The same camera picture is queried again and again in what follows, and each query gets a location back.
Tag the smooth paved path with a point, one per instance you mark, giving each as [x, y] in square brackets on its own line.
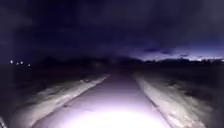
[113, 96]

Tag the dark distant treeline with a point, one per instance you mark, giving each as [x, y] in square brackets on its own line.
[83, 62]

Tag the pale gravel verge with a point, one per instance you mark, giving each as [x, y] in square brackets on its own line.
[50, 100]
[173, 100]

